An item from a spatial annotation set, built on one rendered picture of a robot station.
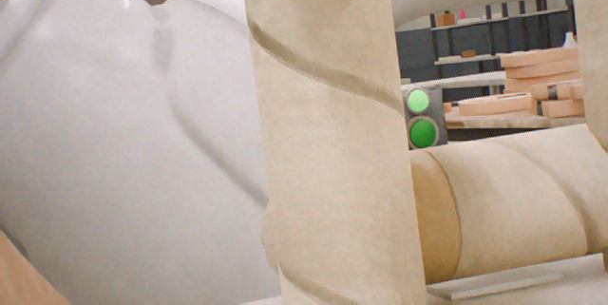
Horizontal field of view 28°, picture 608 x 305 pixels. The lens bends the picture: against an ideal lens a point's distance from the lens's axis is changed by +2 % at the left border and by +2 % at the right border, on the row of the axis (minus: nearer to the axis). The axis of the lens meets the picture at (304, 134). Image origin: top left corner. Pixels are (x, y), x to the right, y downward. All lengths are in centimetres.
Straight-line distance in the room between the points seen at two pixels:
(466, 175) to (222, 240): 19
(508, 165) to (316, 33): 6
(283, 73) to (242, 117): 21
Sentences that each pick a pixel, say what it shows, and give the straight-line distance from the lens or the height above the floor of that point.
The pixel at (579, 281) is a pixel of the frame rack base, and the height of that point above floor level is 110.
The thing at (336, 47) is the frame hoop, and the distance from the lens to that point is 25.
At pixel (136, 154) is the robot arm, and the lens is 44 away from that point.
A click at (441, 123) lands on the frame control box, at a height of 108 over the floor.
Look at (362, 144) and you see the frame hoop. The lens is 25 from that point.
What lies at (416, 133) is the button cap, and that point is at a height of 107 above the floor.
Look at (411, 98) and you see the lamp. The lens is 124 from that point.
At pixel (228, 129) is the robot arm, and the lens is 45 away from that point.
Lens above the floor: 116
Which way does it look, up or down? 4 degrees down
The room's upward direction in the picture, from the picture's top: 7 degrees counter-clockwise
